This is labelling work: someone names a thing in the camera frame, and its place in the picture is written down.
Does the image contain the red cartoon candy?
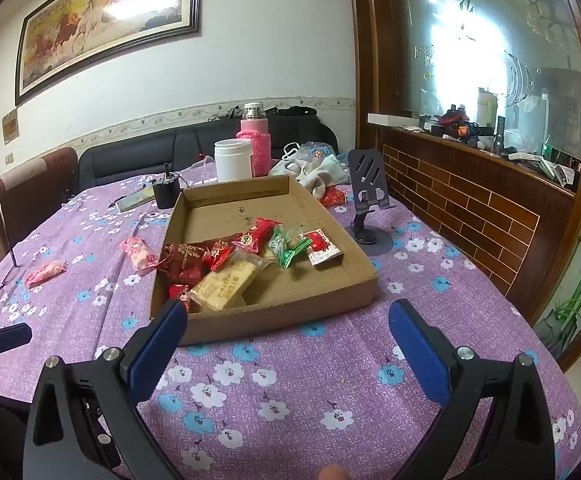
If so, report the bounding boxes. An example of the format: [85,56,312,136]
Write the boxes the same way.
[169,282,194,311]

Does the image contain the purple floral tablecloth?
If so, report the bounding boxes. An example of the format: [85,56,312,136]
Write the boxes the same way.
[0,157,581,480]

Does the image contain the black cup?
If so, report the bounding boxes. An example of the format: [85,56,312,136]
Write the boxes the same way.
[152,162,182,208]

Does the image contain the dark red shiny snack packet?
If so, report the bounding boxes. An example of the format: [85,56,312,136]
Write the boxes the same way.
[156,241,210,286]

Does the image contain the frosted glass partition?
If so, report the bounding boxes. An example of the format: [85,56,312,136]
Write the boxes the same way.
[395,0,581,126]

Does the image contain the small notebook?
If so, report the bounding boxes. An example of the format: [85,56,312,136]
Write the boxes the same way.
[115,187,155,212]

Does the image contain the red black item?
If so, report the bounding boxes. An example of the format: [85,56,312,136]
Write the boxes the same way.
[435,104,471,128]

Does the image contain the pink thermos bottle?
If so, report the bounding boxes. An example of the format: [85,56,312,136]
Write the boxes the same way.
[236,102,271,177]

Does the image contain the red snack packet round emblem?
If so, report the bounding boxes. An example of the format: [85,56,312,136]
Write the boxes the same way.
[233,217,284,256]

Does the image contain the black garment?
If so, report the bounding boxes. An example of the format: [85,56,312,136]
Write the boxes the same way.
[264,105,321,120]

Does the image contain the brown armchair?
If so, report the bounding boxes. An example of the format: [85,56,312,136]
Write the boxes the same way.
[0,146,80,263]

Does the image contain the white plastic jar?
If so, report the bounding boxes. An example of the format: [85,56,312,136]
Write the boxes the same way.
[214,139,254,183]

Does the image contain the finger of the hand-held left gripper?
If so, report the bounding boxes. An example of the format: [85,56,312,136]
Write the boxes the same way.
[0,323,33,354]

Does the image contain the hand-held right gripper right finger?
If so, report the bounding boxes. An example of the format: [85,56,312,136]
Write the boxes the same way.
[387,299,571,480]

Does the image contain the red crinkled wrapper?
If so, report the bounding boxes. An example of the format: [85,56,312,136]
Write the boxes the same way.
[319,185,352,208]

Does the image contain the pink snack packet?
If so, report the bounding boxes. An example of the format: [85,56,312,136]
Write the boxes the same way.
[119,236,158,276]
[24,260,67,288]

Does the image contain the black leather sofa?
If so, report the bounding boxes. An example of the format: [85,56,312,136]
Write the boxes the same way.
[78,112,341,193]

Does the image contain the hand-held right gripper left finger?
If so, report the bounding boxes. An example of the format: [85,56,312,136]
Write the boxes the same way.
[23,299,191,480]

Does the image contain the framed horse painting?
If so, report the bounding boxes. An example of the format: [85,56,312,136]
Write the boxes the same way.
[14,0,204,107]

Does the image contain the pale crumpled cloth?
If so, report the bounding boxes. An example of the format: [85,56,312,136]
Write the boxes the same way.
[270,156,351,201]

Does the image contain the long white box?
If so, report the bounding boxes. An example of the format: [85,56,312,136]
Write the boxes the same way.
[367,112,421,127]

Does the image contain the yellow biscuit packet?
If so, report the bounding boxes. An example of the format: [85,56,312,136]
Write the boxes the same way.
[186,252,274,313]

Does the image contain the wooden brick pattern counter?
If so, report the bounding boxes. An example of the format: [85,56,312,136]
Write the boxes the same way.
[377,122,578,311]

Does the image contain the person's right hand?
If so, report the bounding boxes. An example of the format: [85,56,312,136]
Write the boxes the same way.
[320,462,352,480]

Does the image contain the shallow cardboard box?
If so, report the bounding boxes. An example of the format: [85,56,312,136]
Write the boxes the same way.
[150,174,378,347]

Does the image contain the small wall plaque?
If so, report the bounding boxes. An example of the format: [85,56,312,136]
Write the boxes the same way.
[1,110,20,145]

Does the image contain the green wrapped candy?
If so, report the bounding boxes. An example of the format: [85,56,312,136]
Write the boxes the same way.
[278,236,313,270]
[267,225,293,261]

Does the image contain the small red white snack packet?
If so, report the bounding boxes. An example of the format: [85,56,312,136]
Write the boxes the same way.
[201,240,238,272]

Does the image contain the printed plastic bag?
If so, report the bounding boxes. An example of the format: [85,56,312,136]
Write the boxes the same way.
[283,141,338,166]

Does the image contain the grey phone stand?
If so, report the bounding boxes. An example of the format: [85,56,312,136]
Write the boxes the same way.
[343,147,398,256]

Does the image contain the bamboo wall decal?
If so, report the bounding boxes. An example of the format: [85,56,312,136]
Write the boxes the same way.
[540,170,581,356]

